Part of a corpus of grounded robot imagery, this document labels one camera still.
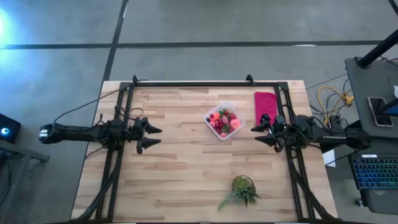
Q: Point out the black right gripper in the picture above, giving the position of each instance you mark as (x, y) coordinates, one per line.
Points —
(283, 132)

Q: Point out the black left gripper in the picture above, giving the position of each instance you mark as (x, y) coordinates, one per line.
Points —
(133, 131)

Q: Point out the clear plastic tupperware container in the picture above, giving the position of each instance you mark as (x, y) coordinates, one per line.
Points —
(242, 124)

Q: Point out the large pink toy peach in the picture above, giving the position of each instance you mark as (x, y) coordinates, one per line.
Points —
(235, 124)

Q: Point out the red toy strawberry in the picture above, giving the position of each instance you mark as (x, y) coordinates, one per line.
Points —
(226, 128)
(226, 112)

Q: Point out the orange toy carrot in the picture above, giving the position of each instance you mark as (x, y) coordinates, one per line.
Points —
(216, 115)

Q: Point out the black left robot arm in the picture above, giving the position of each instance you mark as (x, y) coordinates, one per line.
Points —
(77, 133)

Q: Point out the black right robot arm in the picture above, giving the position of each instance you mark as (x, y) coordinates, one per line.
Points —
(335, 137)

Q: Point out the magenta folded cloth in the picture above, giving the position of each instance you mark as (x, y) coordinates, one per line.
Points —
(265, 104)

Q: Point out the potted green succulent plant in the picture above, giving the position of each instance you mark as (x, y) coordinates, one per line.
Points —
(242, 186)

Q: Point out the white paper sheet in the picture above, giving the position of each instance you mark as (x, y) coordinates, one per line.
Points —
(330, 159)

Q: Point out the grey side desk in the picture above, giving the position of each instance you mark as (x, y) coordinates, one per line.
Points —
(363, 87)

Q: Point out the backlit computer keyboard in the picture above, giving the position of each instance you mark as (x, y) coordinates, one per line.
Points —
(373, 171)

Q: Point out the smartphone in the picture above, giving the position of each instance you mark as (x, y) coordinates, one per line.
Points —
(380, 112)

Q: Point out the grey metal stand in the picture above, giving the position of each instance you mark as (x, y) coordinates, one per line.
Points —
(21, 154)

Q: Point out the grey keyboard desk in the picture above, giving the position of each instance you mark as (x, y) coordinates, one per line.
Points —
(382, 202)

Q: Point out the black box with blue light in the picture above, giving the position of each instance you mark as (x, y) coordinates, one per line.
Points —
(11, 127)

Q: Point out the black pole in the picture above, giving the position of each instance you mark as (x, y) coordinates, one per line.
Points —
(377, 49)

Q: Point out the black metal table frame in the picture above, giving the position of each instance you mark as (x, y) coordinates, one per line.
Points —
(155, 84)

